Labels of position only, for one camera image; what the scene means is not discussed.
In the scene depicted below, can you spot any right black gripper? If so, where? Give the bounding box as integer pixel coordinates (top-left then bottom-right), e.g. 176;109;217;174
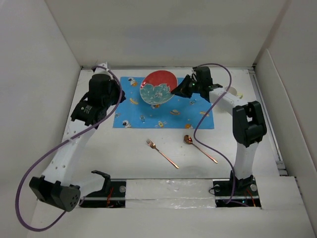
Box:
170;74;202;99

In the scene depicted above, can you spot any light green mug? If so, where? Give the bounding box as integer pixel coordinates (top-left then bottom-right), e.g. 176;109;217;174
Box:
226;87;243;99

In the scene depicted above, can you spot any blue space print cloth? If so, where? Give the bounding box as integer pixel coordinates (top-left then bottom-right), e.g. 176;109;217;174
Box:
113;76;214;129

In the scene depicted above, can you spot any red teal floral plate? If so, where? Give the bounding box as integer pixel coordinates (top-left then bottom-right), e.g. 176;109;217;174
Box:
140;70;178;106

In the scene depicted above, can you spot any rose gold fork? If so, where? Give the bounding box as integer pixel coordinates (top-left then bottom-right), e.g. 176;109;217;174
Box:
146;139;179;169

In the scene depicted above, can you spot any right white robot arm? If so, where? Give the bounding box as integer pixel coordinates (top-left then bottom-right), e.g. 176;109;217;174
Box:
171;63;267;195

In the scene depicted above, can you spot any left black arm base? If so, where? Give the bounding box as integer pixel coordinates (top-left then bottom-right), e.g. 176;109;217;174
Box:
79;180;126;208

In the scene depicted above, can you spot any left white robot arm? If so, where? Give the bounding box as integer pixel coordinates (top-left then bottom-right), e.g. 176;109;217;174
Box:
29;63;125;212

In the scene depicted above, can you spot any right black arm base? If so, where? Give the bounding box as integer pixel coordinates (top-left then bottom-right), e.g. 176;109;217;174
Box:
209;172;261;208

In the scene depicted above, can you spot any rose gold spoon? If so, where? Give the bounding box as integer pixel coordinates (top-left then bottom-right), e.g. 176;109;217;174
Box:
183;135;218;164

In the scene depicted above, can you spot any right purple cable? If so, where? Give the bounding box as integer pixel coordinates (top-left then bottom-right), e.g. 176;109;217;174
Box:
193;63;252;207

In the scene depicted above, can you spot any purple cable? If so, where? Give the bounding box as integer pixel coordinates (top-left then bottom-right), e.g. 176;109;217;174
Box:
193;63;252;207
15;65;124;232

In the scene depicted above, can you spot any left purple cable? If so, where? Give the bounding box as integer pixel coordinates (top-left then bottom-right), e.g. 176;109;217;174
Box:
15;65;124;232

